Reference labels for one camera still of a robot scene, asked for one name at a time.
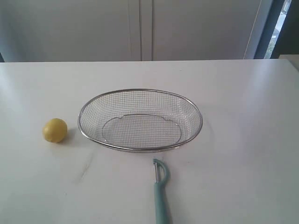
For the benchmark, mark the teal handled peeler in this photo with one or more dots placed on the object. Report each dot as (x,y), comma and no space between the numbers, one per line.
(162,175)

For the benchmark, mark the yellow lemon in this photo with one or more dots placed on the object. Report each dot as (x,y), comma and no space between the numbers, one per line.
(55,130)

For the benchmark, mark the wire mesh metal basket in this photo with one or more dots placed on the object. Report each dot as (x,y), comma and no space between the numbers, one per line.
(140,120)

